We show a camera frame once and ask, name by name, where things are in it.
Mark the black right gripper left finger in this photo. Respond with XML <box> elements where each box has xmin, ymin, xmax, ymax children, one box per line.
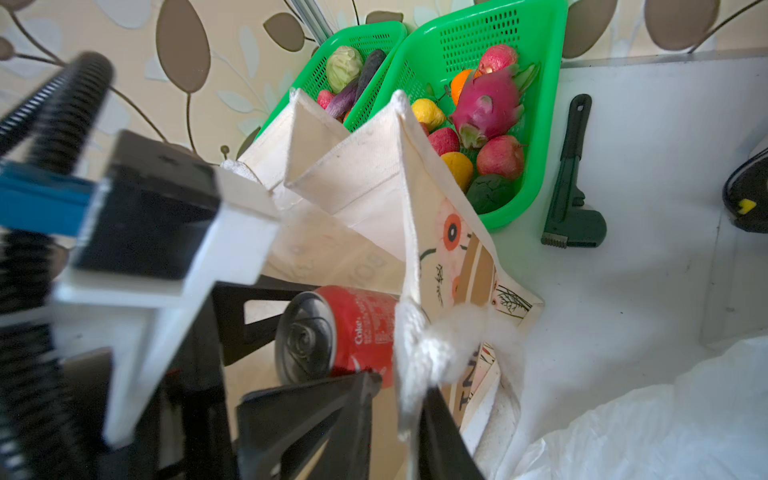
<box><xmin>236</xmin><ymin>371</ymin><xmax>381</xmax><ymax>479</ymax></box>

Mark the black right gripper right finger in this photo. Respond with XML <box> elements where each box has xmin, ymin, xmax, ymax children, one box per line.
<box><xmin>418</xmin><ymin>388</ymin><xmax>484</xmax><ymax>480</ymax></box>

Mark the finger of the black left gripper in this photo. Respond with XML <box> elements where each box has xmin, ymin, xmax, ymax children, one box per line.
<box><xmin>210</xmin><ymin>281</ymin><xmax>317</xmax><ymax>366</ymax></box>

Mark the red cola can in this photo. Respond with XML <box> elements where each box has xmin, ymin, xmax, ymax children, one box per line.
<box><xmin>274</xmin><ymin>286</ymin><xmax>398</xmax><ymax>389</ymax></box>

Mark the cream floral tote bag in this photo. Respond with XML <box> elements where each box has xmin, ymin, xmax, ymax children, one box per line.
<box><xmin>223</xmin><ymin>90</ymin><xmax>544</xmax><ymax>479</ymax></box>

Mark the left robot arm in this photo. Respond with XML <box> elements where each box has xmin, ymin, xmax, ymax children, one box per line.
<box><xmin>1</xmin><ymin>52</ymin><xmax>280</xmax><ymax>479</ymax></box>

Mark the light purple eggplant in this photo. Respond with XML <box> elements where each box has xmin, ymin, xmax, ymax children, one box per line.
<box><xmin>325</xmin><ymin>78</ymin><xmax>359</xmax><ymax>120</ymax></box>

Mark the dark green pipe wrench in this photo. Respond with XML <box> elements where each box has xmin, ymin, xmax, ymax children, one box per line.
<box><xmin>541</xmin><ymin>93</ymin><xmax>607</xmax><ymax>249</ymax></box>

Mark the left green vegetable basket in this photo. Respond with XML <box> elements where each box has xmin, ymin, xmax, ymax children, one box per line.
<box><xmin>289</xmin><ymin>21</ymin><xmax>408</xmax><ymax>132</ymax></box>

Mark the white plastic bag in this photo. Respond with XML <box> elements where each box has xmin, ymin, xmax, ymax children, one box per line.
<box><xmin>495</xmin><ymin>336</ymin><xmax>767</xmax><ymax>479</ymax></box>

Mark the green cabbage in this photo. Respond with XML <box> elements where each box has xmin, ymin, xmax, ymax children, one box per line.
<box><xmin>326</xmin><ymin>46</ymin><xmax>363</xmax><ymax>94</ymax></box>

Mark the yellow lemon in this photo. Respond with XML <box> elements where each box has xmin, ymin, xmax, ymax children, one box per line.
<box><xmin>411</xmin><ymin>98</ymin><xmax>446</xmax><ymax>133</ymax></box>

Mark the pink red apple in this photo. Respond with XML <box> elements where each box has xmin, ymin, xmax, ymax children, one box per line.
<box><xmin>476</xmin><ymin>135</ymin><xmax>524</xmax><ymax>181</ymax></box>

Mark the dark green cucumber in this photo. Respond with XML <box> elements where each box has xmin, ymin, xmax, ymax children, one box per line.
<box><xmin>355</xmin><ymin>49</ymin><xmax>386</xmax><ymax>101</ymax></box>

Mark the orange fruit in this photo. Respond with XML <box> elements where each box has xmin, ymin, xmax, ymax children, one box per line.
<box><xmin>450</xmin><ymin>69</ymin><xmax>474</xmax><ymax>105</ymax></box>

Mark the pink dragon fruit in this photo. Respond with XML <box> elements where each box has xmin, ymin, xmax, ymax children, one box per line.
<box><xmin>451</xmin><ymin>63</ymin><xmax>541</xmax><ymax>150</ymax></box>

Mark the right green fruit basket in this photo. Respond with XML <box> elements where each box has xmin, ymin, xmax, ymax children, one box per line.
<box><xmin>369</xmin><ymin>0</ymin><xmax>568</xmax><ymax>230</ymax></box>

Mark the black yellow tape measure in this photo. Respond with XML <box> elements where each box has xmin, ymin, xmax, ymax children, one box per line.
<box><xmin>722</xmin><ymin>149</ymin><xmax>767</xmax><ymax>234</ymax></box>

